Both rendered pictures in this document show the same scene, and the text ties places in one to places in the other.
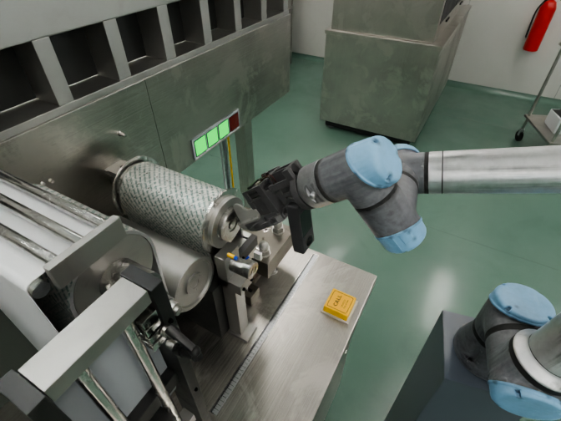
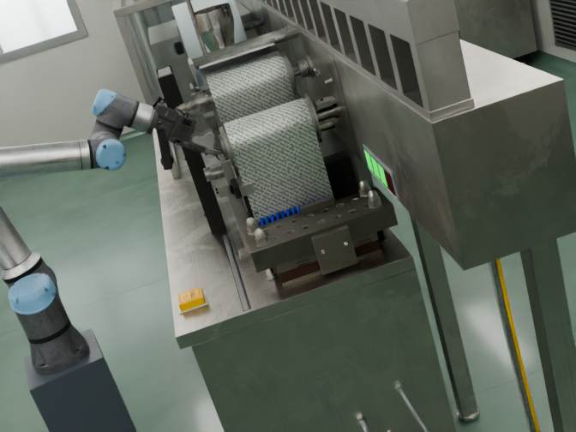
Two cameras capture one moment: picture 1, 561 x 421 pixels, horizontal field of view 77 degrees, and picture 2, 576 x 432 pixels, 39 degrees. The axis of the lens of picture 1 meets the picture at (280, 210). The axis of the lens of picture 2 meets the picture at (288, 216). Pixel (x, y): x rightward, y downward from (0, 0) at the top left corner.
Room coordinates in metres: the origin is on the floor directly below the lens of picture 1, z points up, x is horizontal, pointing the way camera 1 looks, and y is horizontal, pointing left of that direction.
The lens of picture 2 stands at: (2.46, -1.02, 1.91)
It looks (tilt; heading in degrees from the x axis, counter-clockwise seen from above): 22 degrees down; 147
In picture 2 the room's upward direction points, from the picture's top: 17 degrees counter-clockwise
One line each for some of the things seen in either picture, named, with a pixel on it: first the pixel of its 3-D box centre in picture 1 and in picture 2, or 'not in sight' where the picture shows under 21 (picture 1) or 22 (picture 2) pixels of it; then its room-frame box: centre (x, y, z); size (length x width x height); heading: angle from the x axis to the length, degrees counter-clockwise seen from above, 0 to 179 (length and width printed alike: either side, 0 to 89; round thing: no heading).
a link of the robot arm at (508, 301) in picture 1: (513, 318); (37, 304); (0.43, -0.52, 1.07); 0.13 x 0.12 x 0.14; 160
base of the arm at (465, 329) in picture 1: (492, 342); (54, 342); (0.44, -0.52, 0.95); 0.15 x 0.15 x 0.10
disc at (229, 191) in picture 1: (224, 220); (229, 145); (0.55, 0.12, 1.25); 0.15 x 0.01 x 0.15; 151
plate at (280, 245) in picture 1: (225, 229); (318, 228); (0.79, 0.17, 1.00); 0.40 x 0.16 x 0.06; 61
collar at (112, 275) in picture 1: (132, 285); (203, 101); (0.32, 0.22, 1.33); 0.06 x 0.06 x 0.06; 61
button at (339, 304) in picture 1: (340, 304); (191, 299); (0.58, -0.17, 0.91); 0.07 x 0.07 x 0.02; 61
